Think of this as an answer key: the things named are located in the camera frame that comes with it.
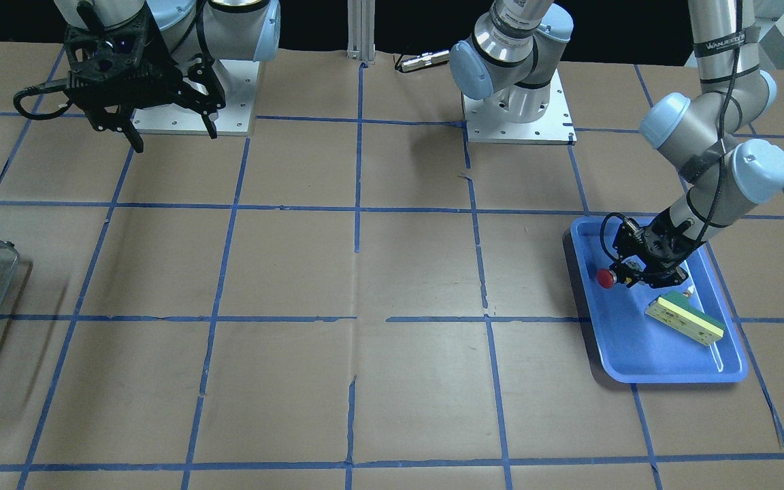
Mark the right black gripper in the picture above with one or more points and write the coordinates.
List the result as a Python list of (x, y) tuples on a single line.
[(162, 80)]

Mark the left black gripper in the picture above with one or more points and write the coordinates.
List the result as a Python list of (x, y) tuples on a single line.
[(659, 253)]

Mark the red emergency push button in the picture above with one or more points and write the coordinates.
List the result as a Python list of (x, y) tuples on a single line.
[(606, 278)]

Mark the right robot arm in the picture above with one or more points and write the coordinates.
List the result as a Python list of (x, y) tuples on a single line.
[(239, 35)]

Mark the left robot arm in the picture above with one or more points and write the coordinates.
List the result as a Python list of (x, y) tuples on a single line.
[(514, 50)]

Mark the green yellow terminal block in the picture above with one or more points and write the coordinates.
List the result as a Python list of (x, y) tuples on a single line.
[(675, 310)]

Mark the blue plastic tray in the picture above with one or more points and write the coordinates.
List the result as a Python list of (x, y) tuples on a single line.
[(634, 347)]

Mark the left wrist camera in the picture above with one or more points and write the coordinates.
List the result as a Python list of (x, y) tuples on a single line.
[(634, 240)]

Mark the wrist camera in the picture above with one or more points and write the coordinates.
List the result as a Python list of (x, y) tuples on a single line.
[(115, 51), (634, 240)]

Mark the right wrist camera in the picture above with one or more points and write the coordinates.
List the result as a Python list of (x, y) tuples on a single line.
[(115, 51)]

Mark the aluminium frame post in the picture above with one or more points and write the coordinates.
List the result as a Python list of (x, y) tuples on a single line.
[(361, 16)]

